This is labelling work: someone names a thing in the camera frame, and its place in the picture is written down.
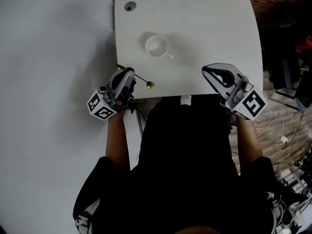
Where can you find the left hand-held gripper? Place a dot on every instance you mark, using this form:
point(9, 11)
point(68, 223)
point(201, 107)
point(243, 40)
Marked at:
point(119, 84)

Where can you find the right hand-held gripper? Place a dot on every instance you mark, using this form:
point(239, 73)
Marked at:
point(234, 94)

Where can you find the small gold spoon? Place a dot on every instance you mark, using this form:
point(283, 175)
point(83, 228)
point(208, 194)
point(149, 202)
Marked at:
point(150, 84)

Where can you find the white cup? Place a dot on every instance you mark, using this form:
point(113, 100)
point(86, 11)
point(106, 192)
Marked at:
point(156, 45)

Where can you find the person's right forearm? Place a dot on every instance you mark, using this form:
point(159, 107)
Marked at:
point(248, 140)

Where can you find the person's left forearm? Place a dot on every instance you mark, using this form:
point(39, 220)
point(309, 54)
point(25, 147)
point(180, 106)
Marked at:
point(118, 140)

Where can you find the white tape piece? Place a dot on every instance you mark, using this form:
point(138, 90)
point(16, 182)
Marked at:
point(186, 100)

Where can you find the black chair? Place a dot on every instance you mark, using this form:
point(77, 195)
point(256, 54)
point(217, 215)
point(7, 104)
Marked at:
point(282, 69)

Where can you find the blue chair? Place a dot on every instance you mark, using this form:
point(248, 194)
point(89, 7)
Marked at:
point(300, 106)

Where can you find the white table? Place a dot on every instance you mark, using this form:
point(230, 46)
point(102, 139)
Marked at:
point(207, 21)

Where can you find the red plastic object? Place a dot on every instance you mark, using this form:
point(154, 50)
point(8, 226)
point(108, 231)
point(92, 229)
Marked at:
point(306, 44)

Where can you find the person's black clothing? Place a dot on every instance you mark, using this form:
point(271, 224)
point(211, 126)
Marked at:
point(185, 174)

